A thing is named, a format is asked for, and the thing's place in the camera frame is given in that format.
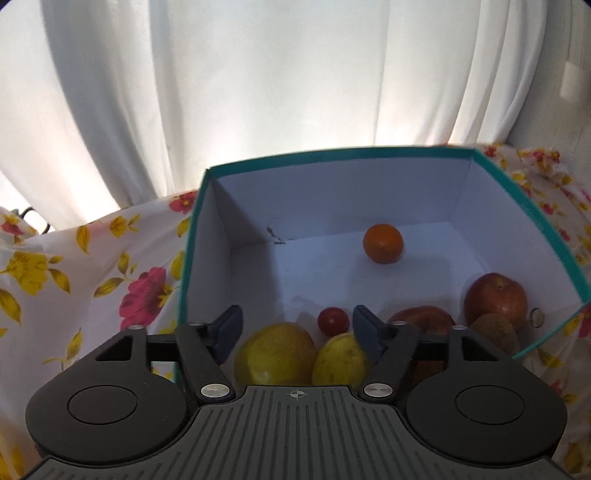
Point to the large yellow-green guava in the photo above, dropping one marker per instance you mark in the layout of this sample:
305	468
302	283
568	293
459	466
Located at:
274	353

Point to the teal cardboard box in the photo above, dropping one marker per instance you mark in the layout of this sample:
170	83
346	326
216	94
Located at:
323	277

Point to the red cherry tomato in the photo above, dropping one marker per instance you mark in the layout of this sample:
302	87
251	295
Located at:
332	321

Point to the white curtain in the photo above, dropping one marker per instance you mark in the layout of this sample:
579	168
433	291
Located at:
277	83

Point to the floral tablecloth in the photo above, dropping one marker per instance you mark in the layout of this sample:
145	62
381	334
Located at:
92	286

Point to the brown kiwi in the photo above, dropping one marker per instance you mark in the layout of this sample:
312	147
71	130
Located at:
496	330

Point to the small orange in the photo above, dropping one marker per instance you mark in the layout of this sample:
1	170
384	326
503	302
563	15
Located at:
383	243

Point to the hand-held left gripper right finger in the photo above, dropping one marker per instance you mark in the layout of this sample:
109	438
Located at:
367	330

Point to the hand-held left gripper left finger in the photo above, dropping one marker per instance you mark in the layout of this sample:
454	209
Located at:
231	326

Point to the red apple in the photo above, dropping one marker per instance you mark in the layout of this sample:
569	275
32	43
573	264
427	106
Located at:
496	300
422	317

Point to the yellow guava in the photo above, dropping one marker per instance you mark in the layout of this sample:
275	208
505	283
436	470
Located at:
341	360

